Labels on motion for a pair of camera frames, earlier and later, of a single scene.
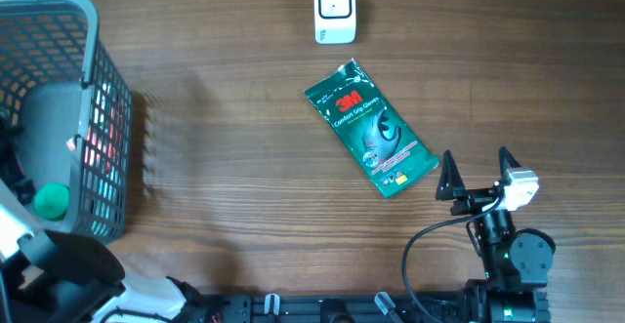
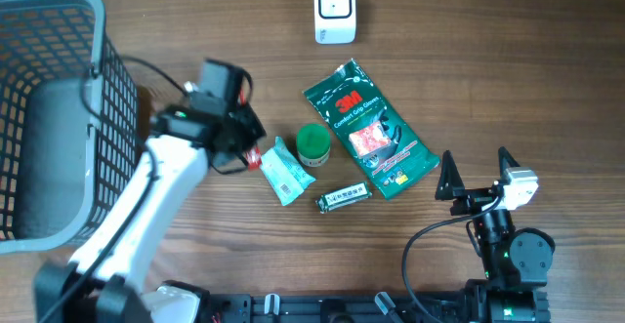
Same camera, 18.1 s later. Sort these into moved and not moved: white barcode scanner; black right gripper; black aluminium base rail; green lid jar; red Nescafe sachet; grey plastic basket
Moved: green lid jar; red Nescafe sachet
Not moved: grey plastic basket; white barcode scanner; black aluminium base rail; black right gripper
